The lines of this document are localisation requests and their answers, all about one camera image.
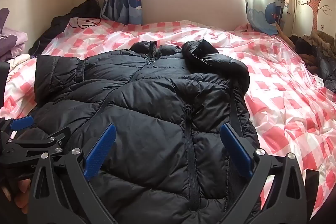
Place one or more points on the shiny black jacket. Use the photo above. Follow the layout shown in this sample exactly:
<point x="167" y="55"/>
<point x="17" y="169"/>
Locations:
<point x="328" y="66"/>

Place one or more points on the red checkered plastic bed sheet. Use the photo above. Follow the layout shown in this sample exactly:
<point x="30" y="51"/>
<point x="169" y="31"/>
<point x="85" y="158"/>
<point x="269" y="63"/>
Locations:
<point x="275" y="82"/>

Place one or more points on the brown clothes pile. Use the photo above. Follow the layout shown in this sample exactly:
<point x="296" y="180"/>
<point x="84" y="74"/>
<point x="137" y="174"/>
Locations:
<point x="323" y="39"/>

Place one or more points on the cream blanket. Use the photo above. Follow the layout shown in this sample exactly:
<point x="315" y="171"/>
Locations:
<point x="19" y="60"/>

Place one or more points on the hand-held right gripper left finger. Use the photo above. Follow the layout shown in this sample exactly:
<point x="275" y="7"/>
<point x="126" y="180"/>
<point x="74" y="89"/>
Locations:
<point x="101" y="150"/>

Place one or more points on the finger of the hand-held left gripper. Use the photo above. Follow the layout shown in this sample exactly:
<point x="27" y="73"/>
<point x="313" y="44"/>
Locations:
<point x="39" y="144"/>
<point x="22" y="122"/>

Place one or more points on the purple quilt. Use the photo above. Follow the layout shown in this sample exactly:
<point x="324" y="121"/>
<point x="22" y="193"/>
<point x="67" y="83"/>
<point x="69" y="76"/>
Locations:
<point x="10" y="40"/>

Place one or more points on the black clothes pile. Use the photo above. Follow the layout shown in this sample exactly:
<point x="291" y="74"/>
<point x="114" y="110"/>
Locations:
<point x="65" y="19"/>

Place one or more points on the black puffer jacket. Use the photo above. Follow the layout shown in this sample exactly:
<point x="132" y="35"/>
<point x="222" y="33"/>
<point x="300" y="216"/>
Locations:
<point x="157" y="108"/>

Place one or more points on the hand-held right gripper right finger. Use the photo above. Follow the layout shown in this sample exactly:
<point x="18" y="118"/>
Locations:
<point x="236" y="150"/>

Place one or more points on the person's left hand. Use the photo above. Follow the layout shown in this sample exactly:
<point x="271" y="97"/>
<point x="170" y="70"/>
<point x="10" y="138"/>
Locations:
<point x="19" y="195"/>

